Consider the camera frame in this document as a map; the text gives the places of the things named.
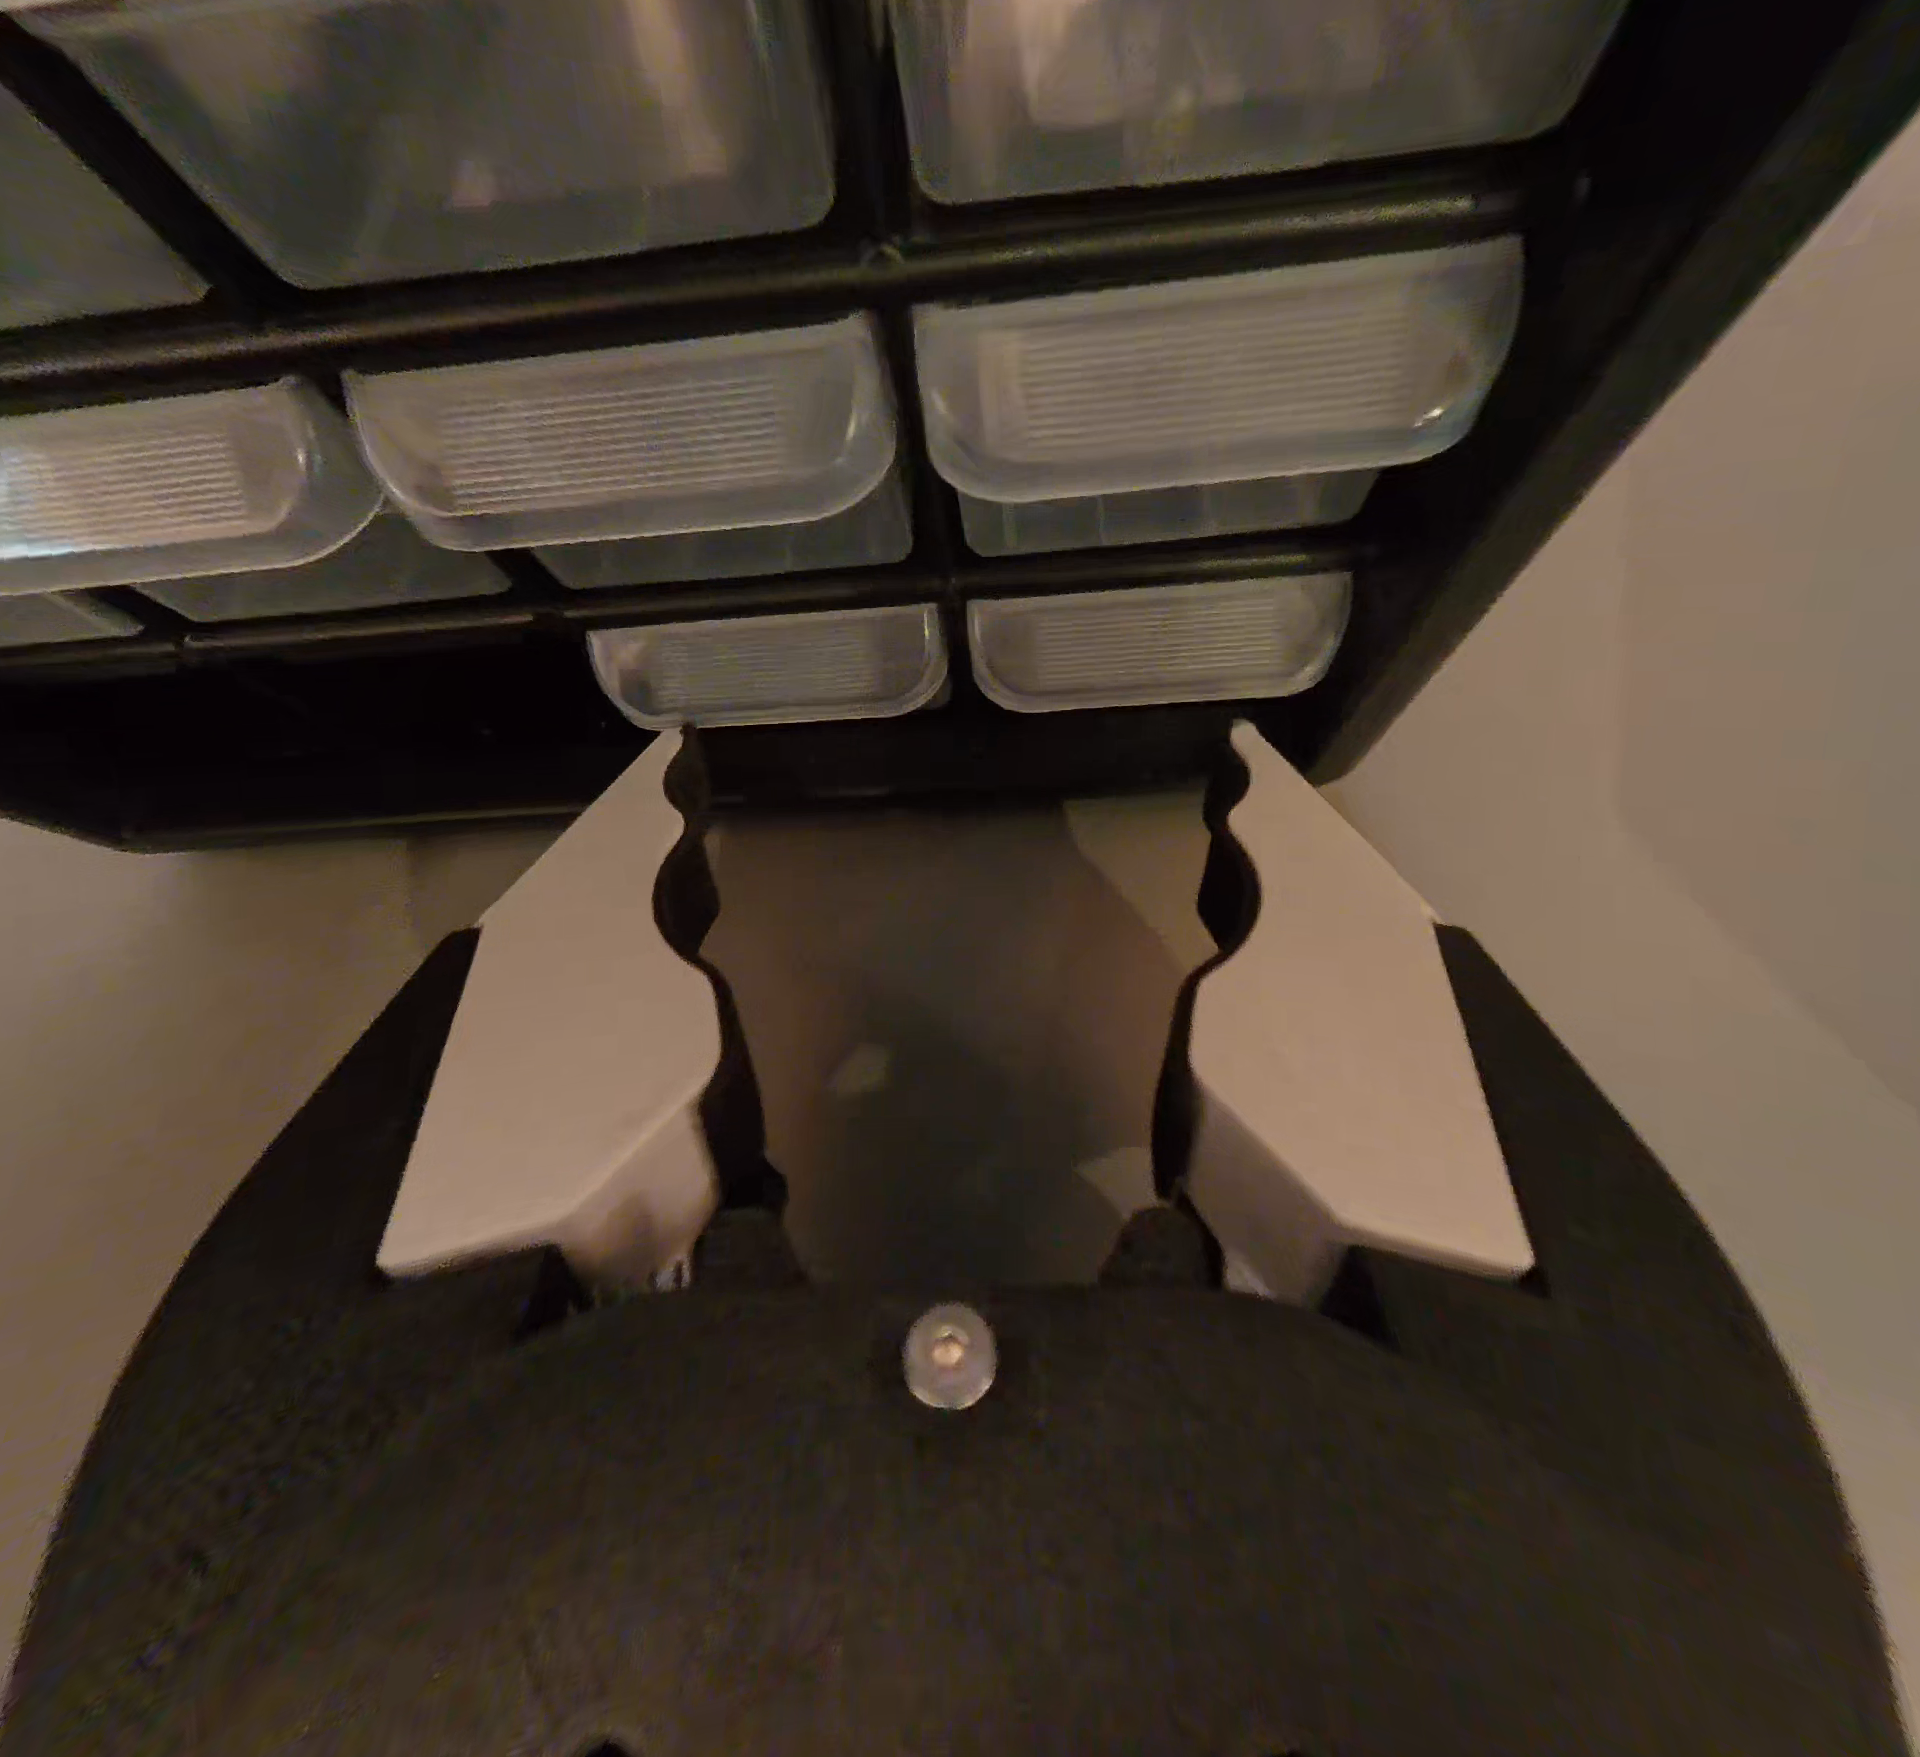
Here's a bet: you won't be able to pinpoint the black drawer cabinet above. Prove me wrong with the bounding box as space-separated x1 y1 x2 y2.
0 0 1920 854

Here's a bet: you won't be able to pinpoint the rows of clear cabinet drawers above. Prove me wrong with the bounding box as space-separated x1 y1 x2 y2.
0 0 1712 725

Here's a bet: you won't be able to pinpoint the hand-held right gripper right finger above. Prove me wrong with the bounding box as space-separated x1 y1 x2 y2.
1152 718 1542 1297

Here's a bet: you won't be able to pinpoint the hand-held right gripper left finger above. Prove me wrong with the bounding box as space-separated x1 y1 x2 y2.
375 721 788 1291

